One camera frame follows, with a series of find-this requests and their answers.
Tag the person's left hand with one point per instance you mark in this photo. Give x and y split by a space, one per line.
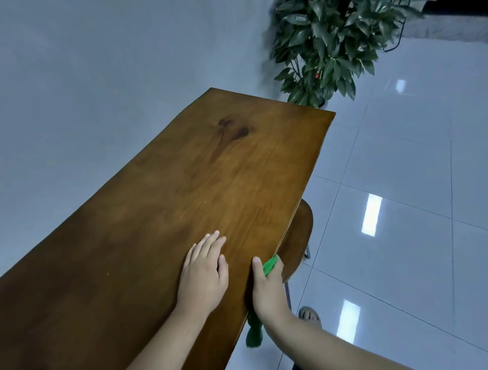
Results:
202 278

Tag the person's right hand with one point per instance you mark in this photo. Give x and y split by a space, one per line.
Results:
270 297

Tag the green cloth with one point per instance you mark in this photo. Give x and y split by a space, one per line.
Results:
253 335

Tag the person's left forearm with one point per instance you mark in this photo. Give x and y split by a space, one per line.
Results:
171 343

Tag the person's right forearm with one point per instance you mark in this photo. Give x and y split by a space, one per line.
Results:
324 350

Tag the wooden stool black metal legs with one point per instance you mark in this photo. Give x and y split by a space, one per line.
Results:
299 236

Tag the brown wooden table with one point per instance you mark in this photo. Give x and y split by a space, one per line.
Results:
190 190

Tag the green leafy plant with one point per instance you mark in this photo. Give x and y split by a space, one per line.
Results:
331 38

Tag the black metal stand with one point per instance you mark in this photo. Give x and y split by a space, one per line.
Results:
399 38

